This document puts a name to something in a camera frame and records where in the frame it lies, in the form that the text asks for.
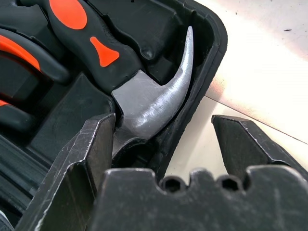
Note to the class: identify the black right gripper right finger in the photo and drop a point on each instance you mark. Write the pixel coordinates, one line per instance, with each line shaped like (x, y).
(245, 149)

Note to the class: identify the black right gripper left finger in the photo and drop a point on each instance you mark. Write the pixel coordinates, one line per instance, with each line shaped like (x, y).
(72, 173)

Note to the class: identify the black plastic tool case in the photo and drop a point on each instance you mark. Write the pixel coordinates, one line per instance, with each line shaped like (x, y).
(79, 115)

